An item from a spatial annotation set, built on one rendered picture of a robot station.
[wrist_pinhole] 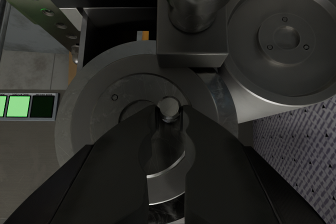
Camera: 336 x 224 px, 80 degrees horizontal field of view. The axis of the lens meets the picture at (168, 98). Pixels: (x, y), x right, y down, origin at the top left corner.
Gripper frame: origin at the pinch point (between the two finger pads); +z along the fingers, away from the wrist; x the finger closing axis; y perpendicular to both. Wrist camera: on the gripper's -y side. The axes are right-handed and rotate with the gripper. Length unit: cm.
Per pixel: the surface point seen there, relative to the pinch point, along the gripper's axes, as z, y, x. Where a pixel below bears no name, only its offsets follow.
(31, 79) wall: 256, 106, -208
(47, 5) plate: 28.3, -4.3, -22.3
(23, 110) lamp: 31, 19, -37
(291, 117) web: 12.2, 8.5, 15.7
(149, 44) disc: 7.0, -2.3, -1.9
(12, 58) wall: 271, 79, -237
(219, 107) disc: 3.5, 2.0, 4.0
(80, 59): 6.6, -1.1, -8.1
